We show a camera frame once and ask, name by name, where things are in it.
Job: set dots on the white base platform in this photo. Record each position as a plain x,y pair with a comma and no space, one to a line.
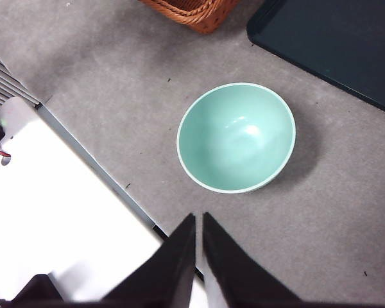
51,208

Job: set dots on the brown wicker basket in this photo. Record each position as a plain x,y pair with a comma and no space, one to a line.
199,16

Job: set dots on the ribbed aluminium rail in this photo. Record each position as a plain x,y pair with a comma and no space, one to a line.
3,83

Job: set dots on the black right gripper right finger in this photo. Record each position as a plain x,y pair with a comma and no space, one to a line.
237,279

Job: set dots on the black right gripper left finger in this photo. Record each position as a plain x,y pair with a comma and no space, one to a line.
167,276

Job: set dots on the dark rectangular tray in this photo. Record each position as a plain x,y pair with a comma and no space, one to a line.
333,41

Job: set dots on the teal ceramic bowl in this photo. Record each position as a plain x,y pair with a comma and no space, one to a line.
234,141

